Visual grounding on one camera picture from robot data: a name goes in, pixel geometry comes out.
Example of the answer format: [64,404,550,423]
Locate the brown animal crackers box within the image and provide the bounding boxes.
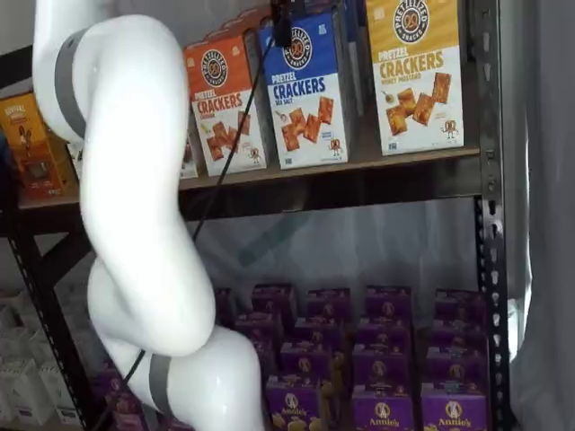
[0,91,77,199]

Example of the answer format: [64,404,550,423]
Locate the dark metal shelf rack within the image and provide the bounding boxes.
[0,0,514,431]

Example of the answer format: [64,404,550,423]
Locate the wooden shelf board with crackers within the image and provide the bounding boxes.
[17,144,482,212]

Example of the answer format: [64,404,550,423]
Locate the purple Annie's snack box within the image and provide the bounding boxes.
[251,338,280,376]
[264,374,324,431]
[279,340,333,379]
[355,315,412,347]
[214,286,235,325]
[364,284,412,320]
[425,345,490,392]
[251,283,296,316]
[305,286,352,320]
[429,319,489,349]
[420,389,490,431]
[351,384,416,431]
[293,315,349,345]
[351,342,414,388]
[95,357,137,399]
[106,393,152,431]
[233,311,284,343]
[434,288,488,322]

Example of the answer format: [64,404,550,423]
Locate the yellow pretzel crackers box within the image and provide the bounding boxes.
[365,0,465,157]

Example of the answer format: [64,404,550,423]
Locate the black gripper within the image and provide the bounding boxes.
[269,0,307,14]

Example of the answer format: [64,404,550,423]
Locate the white carton box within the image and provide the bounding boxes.
[0,356,36,428]
[28,327,60,361]
[37,358,81,426]

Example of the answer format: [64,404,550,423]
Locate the orange pretzel crackers box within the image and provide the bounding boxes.
[182,34,270,177]
[204,21,262,47]

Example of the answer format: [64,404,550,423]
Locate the dark red snack box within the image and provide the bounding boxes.
[179,133,199,180]

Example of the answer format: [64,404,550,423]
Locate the blue pretzel crackers box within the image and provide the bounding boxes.
[259,5,357,172]
[341,0,368,62]

